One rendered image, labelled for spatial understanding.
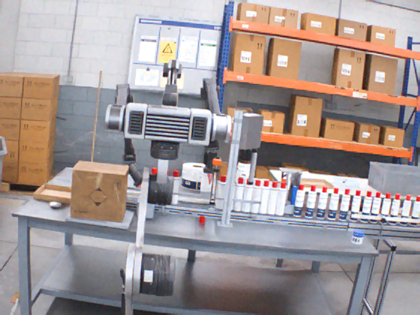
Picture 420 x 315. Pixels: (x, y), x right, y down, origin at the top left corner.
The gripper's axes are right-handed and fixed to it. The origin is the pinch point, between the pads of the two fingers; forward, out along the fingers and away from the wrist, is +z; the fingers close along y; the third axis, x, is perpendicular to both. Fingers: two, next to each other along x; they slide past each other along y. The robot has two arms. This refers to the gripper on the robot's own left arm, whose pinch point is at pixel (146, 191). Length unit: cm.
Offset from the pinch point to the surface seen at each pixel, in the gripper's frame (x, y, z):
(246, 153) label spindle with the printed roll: -60, 56, 24
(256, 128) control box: -76, -10, 1
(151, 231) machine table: -0.1, -43.1, 12.2
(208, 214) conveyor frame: -24.3, -5.8, 30.5
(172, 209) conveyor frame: -8.1, -5.9, 16.2
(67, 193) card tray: 48, 8, -26
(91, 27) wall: 41, 425, -164
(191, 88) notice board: -27, 420, -14
